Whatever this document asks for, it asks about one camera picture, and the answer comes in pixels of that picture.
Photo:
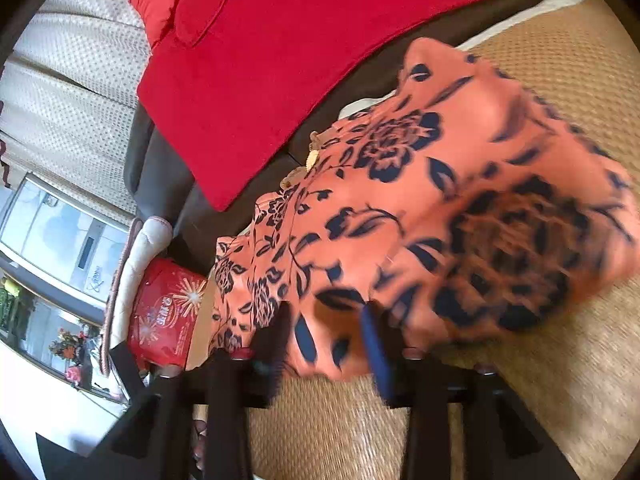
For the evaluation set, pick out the person's foot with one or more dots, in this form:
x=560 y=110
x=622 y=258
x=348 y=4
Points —
x=199 y=440

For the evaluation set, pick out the flower bouquet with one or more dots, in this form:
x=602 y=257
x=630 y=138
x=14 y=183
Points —
x=67 y=347

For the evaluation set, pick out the orange floral garment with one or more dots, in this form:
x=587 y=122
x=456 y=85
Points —
x=450 y=160

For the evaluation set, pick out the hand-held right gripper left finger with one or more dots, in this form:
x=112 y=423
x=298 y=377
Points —
x=274 y=355

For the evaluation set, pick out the dark brown sofa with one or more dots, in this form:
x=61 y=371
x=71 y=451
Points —
x=165 y=180

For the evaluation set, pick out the white cushion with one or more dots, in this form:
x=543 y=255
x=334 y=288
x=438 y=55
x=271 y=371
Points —
x=145 y=245

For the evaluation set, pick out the beige curtain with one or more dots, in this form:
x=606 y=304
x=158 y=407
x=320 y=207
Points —
x=75 y=85

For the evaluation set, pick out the red pillow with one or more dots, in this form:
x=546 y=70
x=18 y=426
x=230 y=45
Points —
x=150 y=5

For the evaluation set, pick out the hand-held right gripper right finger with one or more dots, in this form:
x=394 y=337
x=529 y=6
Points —
x=377 y=355

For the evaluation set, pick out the window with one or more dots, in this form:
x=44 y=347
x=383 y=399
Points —
x=50 y=230

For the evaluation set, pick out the red blanket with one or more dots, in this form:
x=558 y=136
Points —
x=300 y=60

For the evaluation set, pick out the red printed bag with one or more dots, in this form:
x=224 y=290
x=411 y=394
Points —
x=160 y=315

